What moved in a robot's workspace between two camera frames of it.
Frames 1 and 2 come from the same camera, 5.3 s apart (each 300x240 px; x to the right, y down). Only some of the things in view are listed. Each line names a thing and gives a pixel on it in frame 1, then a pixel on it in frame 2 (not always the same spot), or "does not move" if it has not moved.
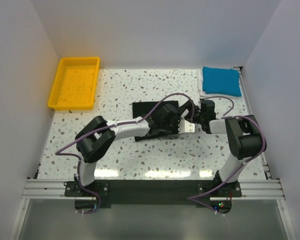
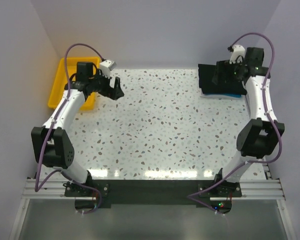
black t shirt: [141, 108] to [220, 79]
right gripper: [191, 107] to [223, 66]
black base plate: [89, 199] does not move
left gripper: [176, 120] to [114, 93]
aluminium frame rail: [54, 190] does not move
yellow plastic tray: [75, 84] does not move
